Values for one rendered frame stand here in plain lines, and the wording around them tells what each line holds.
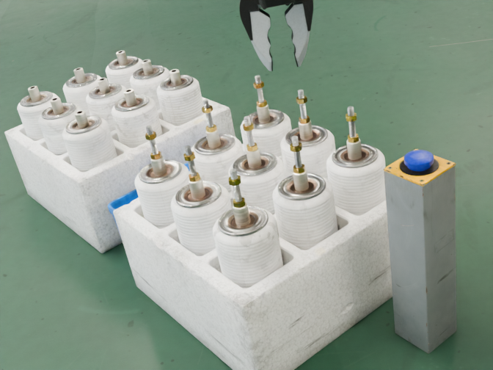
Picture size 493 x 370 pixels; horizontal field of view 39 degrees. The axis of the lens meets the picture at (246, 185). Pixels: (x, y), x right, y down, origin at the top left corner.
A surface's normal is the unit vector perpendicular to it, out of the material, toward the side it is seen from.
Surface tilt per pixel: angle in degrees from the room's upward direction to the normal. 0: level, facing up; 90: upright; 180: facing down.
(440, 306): 90
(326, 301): 90
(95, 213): 90
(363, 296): 90
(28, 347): 0
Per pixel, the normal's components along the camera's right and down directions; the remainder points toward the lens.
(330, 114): -0.16, -0.84
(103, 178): 0.63, 0.31
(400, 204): -0.78, 0.43
